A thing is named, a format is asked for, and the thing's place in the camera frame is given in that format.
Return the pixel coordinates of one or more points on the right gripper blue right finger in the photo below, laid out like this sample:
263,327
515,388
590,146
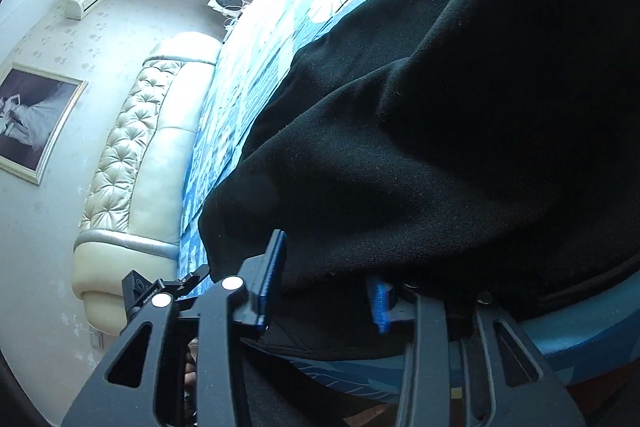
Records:
495,377

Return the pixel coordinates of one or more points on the blue patterned bed sheet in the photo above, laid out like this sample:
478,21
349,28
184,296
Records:
585,339

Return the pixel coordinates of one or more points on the cream tufted leather headboard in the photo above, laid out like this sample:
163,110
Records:
131,218

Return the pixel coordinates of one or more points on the black studded pants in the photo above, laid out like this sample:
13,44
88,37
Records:
461,147

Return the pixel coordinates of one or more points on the framed wedding photo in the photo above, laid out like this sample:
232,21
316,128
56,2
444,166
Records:
35,105

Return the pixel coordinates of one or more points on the white electric fan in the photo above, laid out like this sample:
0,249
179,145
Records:
230,9

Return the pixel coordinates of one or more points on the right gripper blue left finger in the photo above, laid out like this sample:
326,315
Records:
140,382

